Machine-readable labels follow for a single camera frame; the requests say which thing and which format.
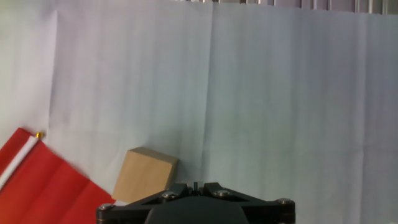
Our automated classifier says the blue green gradient cloth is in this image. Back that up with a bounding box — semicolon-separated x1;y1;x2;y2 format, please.
0;0;398;224

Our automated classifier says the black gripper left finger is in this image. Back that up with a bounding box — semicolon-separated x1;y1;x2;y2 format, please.
96;182;195;224

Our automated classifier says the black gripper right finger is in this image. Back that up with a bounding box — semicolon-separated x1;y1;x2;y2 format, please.
195;182;296;224

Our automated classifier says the small wooden block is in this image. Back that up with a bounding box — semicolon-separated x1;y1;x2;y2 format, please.
111;147;180;205

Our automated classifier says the small red flag gold tip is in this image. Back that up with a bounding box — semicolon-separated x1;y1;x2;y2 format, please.
0;127;116;224

